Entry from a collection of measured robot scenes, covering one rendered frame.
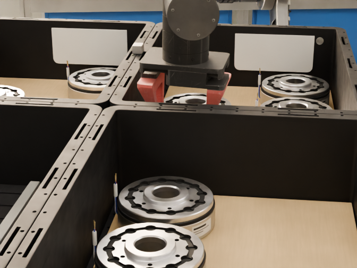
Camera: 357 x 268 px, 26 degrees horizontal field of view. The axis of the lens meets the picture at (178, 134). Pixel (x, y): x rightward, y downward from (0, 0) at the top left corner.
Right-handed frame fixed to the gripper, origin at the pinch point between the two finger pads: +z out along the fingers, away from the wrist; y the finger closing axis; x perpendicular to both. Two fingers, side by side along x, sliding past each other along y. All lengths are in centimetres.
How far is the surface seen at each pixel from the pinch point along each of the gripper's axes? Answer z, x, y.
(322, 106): 1.1, 13.7, 17.0
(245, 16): 41, 201, -16
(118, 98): -6.1, -7.6, -6.4
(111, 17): 42, 188, -65
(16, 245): -7.4, -41.7, -4.8
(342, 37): -5.3, 26.3, 19.0
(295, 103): 0.8, 13.0, 13.3
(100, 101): -6.1, -9.1, -8.1
